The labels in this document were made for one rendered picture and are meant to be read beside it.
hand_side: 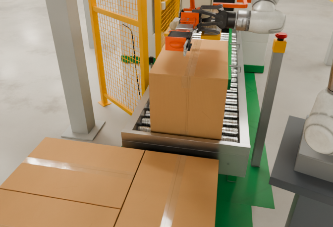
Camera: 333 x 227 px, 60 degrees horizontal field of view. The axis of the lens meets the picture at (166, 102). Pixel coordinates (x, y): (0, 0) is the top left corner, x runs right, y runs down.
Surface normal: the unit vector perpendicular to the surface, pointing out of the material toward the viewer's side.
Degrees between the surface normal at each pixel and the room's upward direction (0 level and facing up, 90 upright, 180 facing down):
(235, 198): 0
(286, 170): 0
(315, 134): 96
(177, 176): 0
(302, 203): 90
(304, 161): 90
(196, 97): 90
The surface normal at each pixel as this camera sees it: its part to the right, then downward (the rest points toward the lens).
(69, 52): -0.20, 0.49
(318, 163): -0.47, 0.44
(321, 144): -0.80, 0.38
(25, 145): 0.00, -0.86
